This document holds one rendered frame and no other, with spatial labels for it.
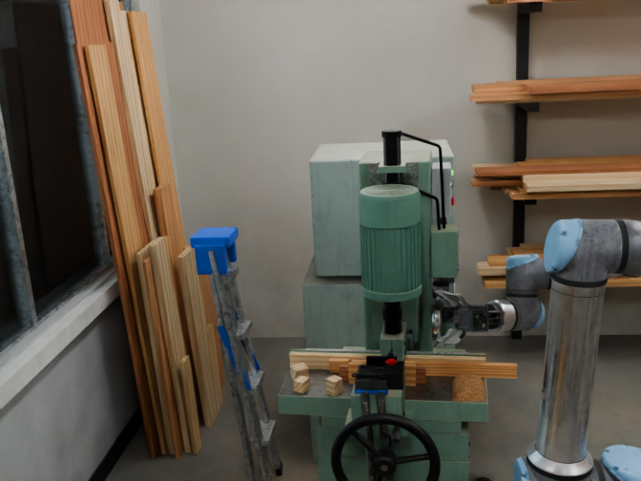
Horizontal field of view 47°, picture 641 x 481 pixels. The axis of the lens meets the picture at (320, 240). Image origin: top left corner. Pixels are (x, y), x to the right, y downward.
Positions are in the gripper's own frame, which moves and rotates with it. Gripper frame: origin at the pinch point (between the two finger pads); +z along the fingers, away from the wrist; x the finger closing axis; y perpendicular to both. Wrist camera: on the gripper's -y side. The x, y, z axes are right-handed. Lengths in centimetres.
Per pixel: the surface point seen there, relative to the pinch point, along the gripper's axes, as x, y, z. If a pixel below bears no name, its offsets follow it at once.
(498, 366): 15.5, -3.2, -27.4
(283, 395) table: 23.7, -32.8, 28.4
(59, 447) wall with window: 60, -149, 70
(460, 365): 15.6, -10.4, -18.9
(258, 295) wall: 9, -272, -75
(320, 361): 15.7, -39.5, 12.1
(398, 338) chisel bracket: 7.1, -17.4, -1.4
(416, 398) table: 23.3, -8.8, -1.5
